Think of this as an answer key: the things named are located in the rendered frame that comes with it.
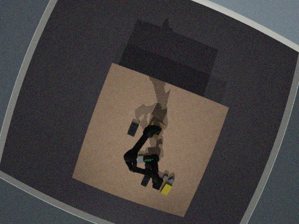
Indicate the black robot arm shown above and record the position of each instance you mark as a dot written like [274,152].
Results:
[130,156]

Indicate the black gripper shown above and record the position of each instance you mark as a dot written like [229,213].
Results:
[154,161]

